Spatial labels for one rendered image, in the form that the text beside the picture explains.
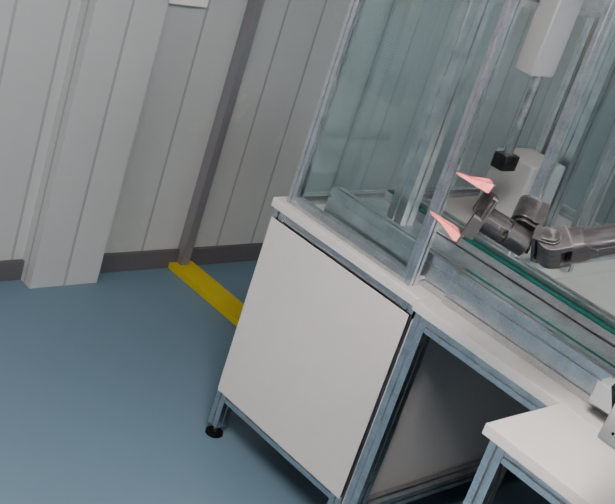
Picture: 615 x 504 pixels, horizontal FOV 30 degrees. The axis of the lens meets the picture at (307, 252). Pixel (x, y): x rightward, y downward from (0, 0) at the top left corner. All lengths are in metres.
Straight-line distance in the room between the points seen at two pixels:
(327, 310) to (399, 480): 0.60
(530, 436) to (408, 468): 0.99
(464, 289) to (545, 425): 0.53
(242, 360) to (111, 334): 0.76
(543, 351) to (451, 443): 0.82
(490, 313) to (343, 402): 0.57
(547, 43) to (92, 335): 1.91
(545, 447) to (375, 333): 0.78
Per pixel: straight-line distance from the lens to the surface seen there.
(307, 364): 3.45
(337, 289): 3.33
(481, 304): 3.07
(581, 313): 3.22
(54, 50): 4.15
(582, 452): 2.70
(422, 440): 3.56
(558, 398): 2.89
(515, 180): 3.84
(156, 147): 4.57
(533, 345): 2.99
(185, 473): 3.64
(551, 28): 3.46
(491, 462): 2.68
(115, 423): 3.78
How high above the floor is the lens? 2.04
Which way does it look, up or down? 22 degrees down
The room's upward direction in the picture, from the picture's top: 18 degrees clockwise
